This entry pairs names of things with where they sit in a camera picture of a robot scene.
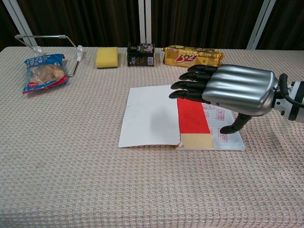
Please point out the white frame post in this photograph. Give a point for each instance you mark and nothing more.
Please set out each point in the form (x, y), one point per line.
(145, 21)
(260, 26)
(22, 23)

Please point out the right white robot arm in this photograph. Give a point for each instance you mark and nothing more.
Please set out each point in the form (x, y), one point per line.
(295, 111)

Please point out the black printed carton box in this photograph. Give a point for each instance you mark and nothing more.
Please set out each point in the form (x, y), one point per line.
(140, 55)

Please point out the blue snack bag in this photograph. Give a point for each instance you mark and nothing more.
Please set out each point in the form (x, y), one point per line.
(45, 72)

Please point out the yellow sponge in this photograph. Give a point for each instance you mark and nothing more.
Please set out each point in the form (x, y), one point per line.
(107, 57)

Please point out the dark brown curtain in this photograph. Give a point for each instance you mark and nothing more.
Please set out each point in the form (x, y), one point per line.
(90, 21)

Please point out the open white lined notebook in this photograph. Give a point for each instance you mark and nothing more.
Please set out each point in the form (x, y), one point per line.
(147, 114)

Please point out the beige waffle tablecloth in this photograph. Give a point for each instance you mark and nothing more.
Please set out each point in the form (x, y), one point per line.
(95, 180)

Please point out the golden biscuit package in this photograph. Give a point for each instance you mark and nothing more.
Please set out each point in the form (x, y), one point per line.
(192, 58)

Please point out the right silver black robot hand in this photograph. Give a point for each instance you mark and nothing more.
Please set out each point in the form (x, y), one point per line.
(240, 88)

